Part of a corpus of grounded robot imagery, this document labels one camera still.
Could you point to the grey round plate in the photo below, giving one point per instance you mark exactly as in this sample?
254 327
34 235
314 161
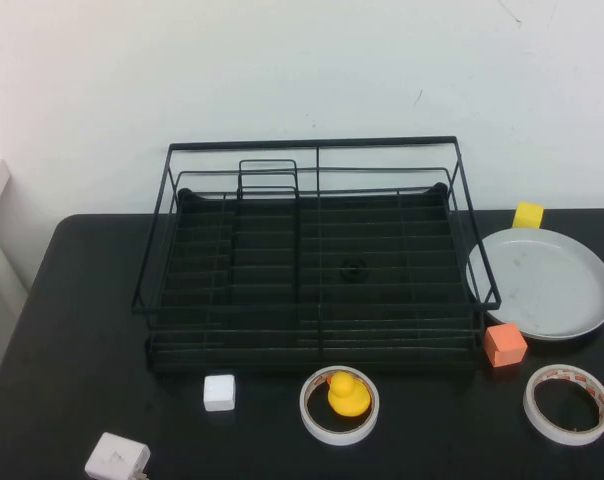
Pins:
547 285

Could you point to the white foam cube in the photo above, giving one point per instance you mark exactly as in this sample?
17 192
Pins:
219 393

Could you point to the black plastic drip tray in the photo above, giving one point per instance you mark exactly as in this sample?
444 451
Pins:
267 241

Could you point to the orange foam cube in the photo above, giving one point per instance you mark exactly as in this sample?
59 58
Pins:
504 346

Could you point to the white power adapter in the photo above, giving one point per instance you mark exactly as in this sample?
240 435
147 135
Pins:
114 457

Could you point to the yellow foam cube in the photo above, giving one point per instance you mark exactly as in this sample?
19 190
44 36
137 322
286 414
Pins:
528 215

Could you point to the white double-sided tape roll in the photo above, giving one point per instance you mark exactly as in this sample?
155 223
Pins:
567 439
339 438

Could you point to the yellow rubber duck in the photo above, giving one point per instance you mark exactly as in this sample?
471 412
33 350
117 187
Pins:
348 401

